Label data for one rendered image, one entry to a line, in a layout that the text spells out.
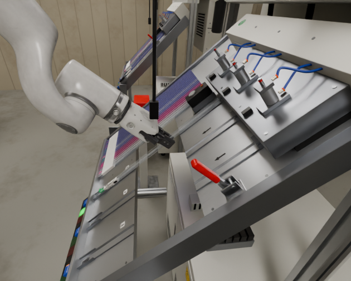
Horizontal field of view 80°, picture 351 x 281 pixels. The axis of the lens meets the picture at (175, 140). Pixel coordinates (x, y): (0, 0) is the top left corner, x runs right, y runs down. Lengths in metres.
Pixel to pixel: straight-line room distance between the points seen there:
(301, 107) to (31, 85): 0.46
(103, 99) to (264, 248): 0.69
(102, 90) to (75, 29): 3.38
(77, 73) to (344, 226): 0.59
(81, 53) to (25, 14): 3.47
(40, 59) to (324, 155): 0.49
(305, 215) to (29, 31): 1.02
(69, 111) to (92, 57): 3.48
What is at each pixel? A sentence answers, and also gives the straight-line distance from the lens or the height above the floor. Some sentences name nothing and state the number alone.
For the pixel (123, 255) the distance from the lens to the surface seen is 0.52.
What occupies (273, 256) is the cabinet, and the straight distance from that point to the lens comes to 0.84.
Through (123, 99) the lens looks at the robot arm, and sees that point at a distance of 0.54.
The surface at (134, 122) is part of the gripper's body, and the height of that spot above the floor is 1.03.
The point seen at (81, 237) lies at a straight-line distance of 0.69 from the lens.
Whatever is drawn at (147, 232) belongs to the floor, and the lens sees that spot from 1.54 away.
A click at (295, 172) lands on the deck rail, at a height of 1.09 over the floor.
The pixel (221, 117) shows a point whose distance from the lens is 0.54.
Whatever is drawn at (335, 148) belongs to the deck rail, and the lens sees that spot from 0.36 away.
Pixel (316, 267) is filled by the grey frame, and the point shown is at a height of 0.87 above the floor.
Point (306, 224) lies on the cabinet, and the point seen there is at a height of 0.62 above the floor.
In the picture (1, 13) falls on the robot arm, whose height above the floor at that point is 1.26.
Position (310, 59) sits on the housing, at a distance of 0.41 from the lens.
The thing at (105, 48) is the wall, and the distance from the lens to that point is 3.91.
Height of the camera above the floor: 1.29
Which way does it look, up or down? 33 degrees down
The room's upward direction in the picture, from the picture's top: 4 degrees clockwise
